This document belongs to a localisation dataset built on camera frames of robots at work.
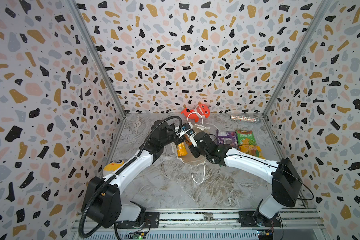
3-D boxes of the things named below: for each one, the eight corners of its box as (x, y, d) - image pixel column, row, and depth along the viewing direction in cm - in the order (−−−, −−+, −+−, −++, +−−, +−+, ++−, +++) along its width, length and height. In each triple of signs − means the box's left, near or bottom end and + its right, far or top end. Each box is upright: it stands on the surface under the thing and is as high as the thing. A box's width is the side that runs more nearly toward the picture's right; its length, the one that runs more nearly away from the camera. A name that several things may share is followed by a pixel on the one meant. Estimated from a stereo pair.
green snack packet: (238, 145, 106) (239, 143, 103) (235, 132, 114) (236, 129, 111) (255, 145, 106) (257, 143, 103) (251, 132, 114) (252, 129, 111)
